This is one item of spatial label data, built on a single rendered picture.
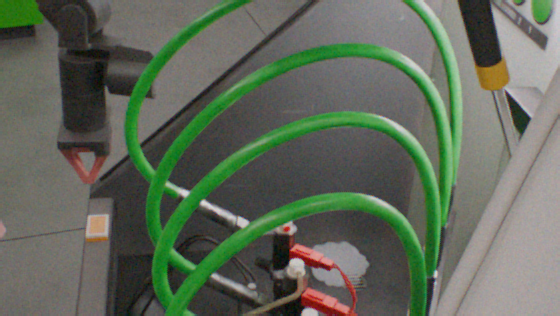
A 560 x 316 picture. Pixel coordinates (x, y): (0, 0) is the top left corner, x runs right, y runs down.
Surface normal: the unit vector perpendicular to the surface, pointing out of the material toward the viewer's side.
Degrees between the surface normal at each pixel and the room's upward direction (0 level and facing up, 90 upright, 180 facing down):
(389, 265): 0
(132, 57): 80
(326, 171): 90
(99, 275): 0
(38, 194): 0
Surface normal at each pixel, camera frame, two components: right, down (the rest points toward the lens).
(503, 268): -0.94, -0.17
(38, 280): 0.06, -0.86
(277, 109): 0.17, 0.51
